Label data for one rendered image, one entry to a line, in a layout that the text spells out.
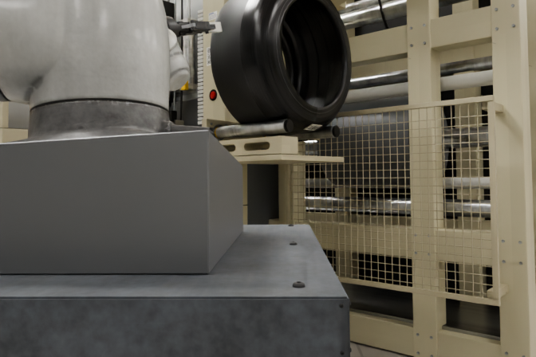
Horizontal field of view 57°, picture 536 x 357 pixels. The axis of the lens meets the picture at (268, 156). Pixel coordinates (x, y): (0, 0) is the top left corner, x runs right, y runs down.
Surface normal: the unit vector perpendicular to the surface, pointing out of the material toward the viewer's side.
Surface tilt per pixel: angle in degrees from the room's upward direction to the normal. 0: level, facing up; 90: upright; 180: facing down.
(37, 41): 98
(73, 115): 82
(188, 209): 90
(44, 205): 90
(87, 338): 90
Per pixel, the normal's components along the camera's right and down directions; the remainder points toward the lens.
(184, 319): -0.04, -0.04
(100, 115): 0.31, -0.21
